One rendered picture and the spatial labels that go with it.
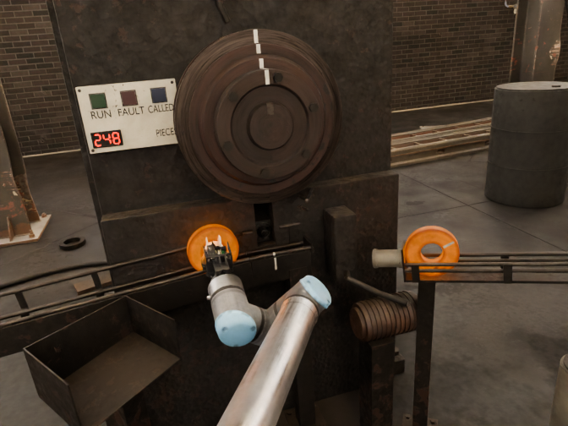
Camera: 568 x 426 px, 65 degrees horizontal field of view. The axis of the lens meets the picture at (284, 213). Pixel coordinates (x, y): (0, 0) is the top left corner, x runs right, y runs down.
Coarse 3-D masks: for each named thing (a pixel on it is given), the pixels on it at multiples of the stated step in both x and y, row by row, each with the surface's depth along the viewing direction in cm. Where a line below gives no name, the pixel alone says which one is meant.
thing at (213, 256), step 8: (208, 248) 122; (216, 248) 123; (224, 248) 123; (208, 256) 119; (216, 256) 119; (224, 256) 119; (208, 264) 120; (216, 264) 120; (224, 264) 120; (208, 272) 122; (216, 272) 114; (224, 272) 117
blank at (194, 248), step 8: (216, 224) 134; (200, 232) 130; (208, 232) 131; (216, 232) 132; (224, 232) 133; (192, 240) 130; (200, 240) 131; (208, 240) 132; (216, 240) 132; (224, 240) 133; (232, 240) 134; (192, 248) 131; (200, 248) 132; (232, 248) 135; (192, 256) 132; (200, 256) 132; (232, 256) 136; (192, 264) 132; (200, 264) 133
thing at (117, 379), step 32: (96, 320) 112; (128, 320) 120; (160, 320) 110; (32, 352) 101; (64, 352) 107; (96, 352) 114; (128, 352) 114; (160, 352) 112; (64, 384) 88; (96, 384) 105; (128, 384) 104; (64, 416) 95; (96, 416) 96; (128, 416) 109
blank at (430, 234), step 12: (420, 228) 132; (432, 228) 129; (444, 228) 130; (408, 240) 132; (420, 240) 131; (432, 240) 130; (444, 240) 129; (456, 240) 131; (408, 252) 133; (420, 252) 132; (444, 252) 130; (456, 252) 129
